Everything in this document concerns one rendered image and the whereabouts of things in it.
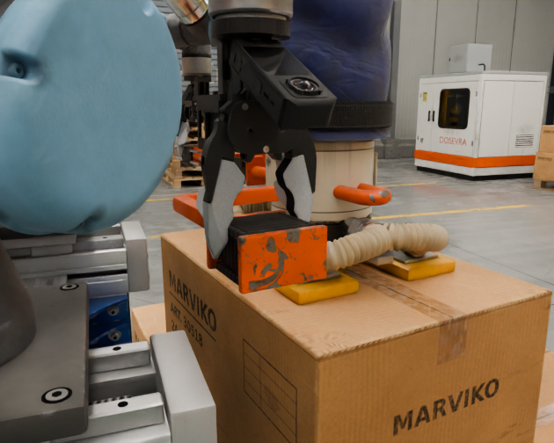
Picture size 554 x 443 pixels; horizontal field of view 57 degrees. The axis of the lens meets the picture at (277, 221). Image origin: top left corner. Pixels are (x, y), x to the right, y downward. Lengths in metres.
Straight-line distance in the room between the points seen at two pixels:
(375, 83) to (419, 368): 0.40
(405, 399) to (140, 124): 0.51
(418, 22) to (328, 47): 11.61
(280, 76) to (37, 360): 0.26
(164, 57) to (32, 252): 0.63
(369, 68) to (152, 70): 0.55
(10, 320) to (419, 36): 12.11
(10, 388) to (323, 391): 0.33
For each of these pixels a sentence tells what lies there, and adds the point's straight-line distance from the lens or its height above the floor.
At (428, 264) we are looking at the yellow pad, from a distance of 0.82.
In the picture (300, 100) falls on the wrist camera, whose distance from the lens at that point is 0.37.
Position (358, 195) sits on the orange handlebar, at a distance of 0.73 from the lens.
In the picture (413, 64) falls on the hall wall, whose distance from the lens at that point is 12.22.
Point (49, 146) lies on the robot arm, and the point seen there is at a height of 1.19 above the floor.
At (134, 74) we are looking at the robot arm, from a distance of 0.25.
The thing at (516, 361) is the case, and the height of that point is 0.85.
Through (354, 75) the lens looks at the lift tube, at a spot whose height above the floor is 1.24.
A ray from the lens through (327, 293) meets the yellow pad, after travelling 0.70.
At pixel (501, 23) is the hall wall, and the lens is 13.77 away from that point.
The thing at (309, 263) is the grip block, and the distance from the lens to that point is 0.45.
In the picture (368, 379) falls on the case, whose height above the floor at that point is 0.90.
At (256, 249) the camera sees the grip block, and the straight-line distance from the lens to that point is 0.42.
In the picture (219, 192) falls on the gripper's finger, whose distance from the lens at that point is 0.45.
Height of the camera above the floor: 1.20
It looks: 13 degrees down
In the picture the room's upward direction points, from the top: straight up
